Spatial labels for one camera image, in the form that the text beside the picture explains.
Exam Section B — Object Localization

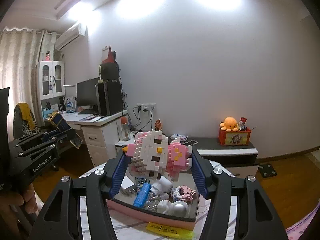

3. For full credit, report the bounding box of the white USB charger plug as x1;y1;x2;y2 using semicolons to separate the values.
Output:
120;176;136;195

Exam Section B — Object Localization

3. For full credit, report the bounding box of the black remote control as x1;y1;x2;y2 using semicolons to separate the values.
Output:
135;177;150;187

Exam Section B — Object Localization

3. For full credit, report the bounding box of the pink white block kitty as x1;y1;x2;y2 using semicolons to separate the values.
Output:
123;129;193;181

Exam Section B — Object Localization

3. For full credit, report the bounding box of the pink block toy pig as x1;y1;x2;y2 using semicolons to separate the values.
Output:
171;185;197;203

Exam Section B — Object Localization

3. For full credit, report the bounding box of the white astronaut figurine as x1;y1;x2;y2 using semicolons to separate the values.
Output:
157;199;189;218

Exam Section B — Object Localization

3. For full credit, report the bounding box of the blue highlighter marker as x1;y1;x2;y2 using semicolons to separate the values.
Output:
133;183;151;208

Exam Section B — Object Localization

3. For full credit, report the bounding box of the yellow highlighter marker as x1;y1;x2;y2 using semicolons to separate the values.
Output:
146;222;193;239

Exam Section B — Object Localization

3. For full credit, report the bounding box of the white plug-in night light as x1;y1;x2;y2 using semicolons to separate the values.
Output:
151;176;172;194

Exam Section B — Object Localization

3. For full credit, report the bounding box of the person left hand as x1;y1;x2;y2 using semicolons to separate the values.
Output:
1;184;37;214

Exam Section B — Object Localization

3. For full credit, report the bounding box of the white desk with drawers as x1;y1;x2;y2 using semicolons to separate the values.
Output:
62;110;128;167

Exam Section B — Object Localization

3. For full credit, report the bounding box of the black computer monitor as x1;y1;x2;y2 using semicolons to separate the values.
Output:
76;77;99;113

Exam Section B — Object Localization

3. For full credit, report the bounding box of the pink quilt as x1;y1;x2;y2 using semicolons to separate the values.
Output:
286;203;319;240

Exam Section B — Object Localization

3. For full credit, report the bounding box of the white glass-door cabinet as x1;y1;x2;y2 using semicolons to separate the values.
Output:
36;61;65;101

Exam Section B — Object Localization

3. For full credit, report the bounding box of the bottle with orange cap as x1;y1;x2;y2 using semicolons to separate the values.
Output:
120;116;131;141

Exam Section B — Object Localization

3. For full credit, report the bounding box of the black computer tower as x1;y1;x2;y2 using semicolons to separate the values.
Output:
95;81;123;116

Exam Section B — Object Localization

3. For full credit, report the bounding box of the striped white round tablecloth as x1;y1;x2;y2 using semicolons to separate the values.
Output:
80;161;237;239

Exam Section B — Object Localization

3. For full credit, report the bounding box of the pink doll figurine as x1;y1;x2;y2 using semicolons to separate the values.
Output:
45;51;51;61

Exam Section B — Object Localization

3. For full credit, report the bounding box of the black speaker box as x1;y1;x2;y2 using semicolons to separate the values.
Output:
100;62;119;81

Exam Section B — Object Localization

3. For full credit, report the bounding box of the black low TV bench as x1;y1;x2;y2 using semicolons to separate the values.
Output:
182;138;259;178

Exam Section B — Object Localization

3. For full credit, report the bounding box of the beige curtain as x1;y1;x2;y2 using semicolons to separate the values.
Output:
1;29;57;141

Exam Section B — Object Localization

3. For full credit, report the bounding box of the red desk calendar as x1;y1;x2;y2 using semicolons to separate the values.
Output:
101;46;116;64

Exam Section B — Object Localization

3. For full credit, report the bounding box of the red toy storage crate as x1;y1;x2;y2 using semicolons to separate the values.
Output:
218;128;251;146

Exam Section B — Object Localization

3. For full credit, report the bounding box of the orange snack bag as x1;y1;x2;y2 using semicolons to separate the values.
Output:
155;119;162;131

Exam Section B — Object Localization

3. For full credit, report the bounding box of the white air conditioner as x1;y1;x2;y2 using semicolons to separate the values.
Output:
55;23;87;51

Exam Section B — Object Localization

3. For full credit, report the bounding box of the orange octopus plush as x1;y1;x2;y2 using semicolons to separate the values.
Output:
220;116;239;132

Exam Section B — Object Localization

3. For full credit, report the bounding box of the pink tissue pack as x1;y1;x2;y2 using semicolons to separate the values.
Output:
170;134;188;142

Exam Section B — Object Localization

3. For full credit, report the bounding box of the wall power outlet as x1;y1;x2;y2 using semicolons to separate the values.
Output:
137;103;156;111

